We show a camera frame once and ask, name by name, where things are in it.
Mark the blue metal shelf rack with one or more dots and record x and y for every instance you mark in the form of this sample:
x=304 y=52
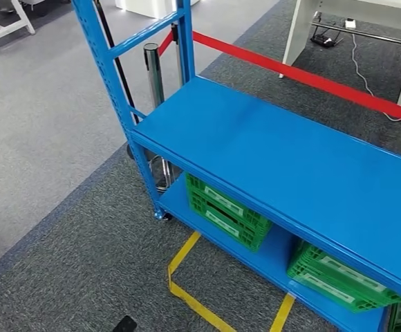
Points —
x=272 y=160

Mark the black leaning pole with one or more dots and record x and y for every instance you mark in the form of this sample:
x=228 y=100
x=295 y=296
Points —
x=117 y=64

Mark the red barrier belt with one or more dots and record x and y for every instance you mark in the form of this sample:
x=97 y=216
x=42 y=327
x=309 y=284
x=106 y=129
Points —
x=290 y=71

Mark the white desk with metal bar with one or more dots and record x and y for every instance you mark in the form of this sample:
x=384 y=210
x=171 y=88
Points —
x=300 y=27

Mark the black router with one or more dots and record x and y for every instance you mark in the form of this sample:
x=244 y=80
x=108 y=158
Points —
x=323 y=40

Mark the white power adapter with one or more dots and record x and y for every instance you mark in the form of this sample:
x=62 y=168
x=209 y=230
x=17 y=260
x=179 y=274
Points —
x=350 y=23

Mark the white wooden stand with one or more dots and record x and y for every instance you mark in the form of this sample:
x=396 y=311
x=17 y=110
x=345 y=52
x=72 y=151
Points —
x=0 y=30

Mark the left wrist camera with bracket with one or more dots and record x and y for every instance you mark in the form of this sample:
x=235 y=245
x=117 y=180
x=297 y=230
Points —
x=125 y=324

